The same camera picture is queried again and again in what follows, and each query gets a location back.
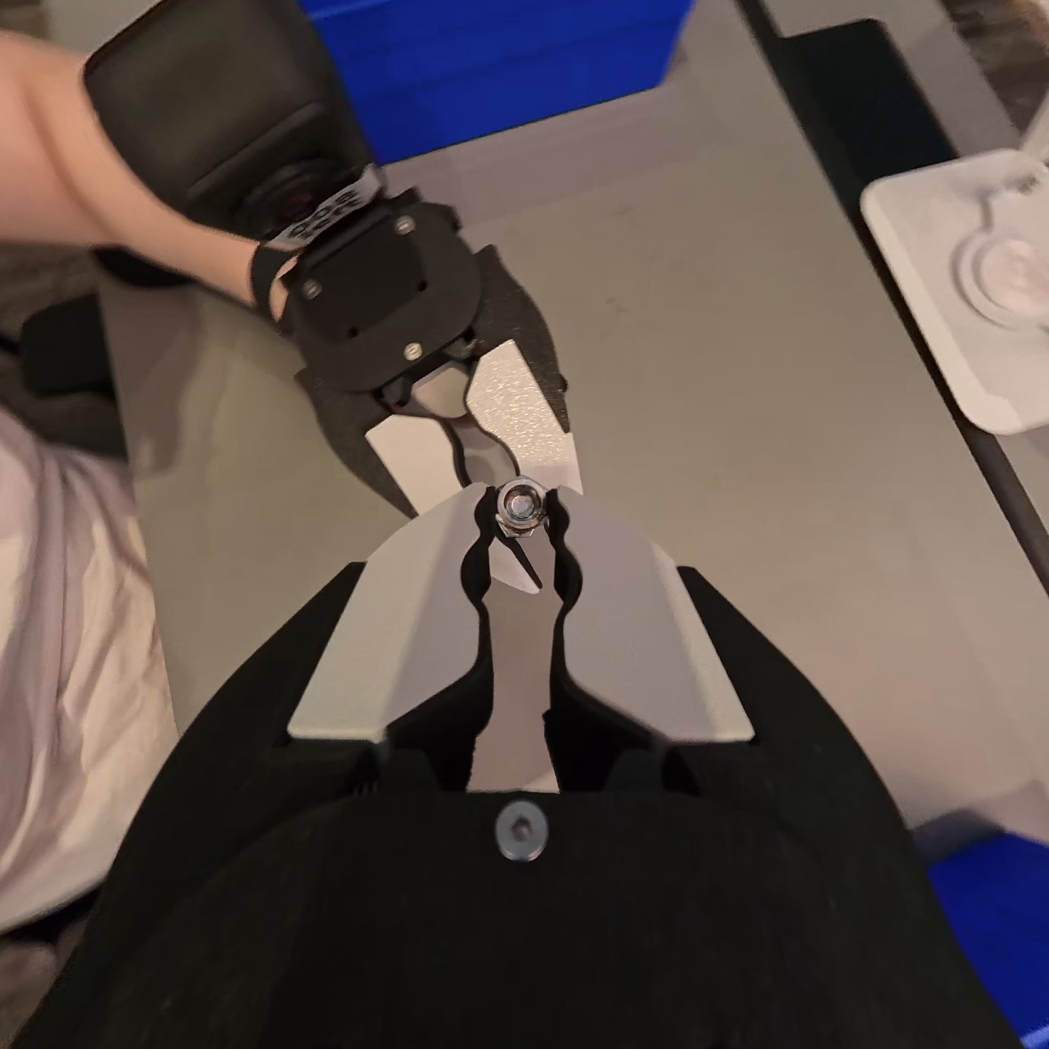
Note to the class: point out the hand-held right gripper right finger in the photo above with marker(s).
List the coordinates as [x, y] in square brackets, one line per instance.
[647, 656]

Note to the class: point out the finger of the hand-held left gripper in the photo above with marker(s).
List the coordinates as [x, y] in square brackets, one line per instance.
[418, 459]
[524, 410]

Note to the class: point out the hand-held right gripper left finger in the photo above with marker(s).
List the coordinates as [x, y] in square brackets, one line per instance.
[385, 656]

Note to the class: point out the large steel bolt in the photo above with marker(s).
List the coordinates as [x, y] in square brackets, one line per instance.
[518, 501]

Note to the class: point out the blue plastic bin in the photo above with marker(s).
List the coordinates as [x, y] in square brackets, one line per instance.
[492, 65]
[1000, 942]

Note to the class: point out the person's left forearm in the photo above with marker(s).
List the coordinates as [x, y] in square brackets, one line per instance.
[82, 164]

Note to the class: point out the black chair armrest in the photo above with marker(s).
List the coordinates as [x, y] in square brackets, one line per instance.
[65, 369]

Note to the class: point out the wooden board document stand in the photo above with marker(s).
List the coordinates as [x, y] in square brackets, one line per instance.
[918, 262]

